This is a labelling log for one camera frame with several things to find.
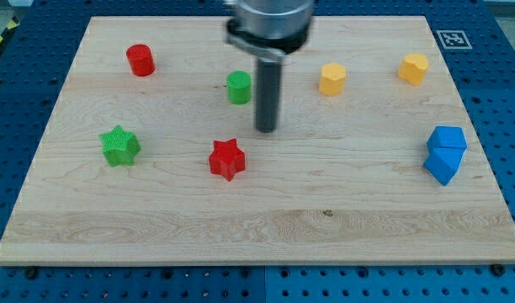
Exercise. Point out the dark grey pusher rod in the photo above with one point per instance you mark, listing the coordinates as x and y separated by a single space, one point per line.
267 95

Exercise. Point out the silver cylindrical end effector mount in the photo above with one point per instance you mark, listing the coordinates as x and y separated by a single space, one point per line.
268 29

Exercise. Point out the red star block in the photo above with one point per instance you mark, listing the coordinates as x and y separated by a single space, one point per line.
227 159

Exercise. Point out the green star block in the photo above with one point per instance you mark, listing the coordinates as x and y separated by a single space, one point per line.
119 146

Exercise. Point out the green cylinder block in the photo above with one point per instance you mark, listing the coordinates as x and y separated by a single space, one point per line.
239 87

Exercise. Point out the yellow hexagon block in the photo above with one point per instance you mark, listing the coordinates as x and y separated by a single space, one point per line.
332 80

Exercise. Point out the red cylinder block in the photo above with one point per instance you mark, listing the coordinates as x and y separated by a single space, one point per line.
141 60

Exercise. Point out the wooden board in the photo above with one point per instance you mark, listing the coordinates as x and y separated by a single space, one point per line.
340 181

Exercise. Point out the yellow heart block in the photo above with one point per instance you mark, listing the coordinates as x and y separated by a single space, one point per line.
413 68

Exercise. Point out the white fiducial marker tag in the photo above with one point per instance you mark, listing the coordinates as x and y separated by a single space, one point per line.
452 39

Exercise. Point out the blue pentagon block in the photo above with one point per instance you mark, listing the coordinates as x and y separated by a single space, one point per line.
447 137

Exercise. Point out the blue cube block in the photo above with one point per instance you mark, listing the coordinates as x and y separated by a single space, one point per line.
444 163

